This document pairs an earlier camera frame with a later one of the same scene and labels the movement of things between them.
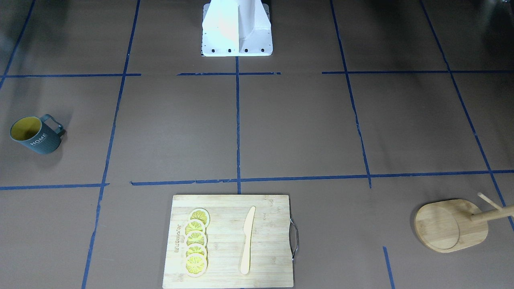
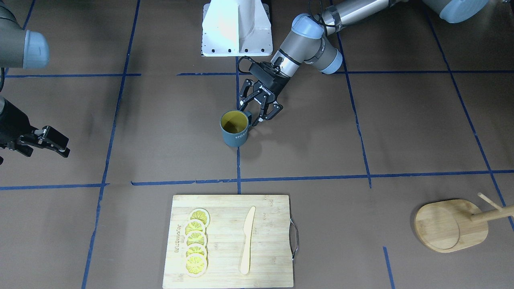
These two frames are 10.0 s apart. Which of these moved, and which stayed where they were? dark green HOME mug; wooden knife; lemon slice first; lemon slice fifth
Moved: dark green HOME mug
Stayed: wooden knife; lemon slice first; lemon slice fifth
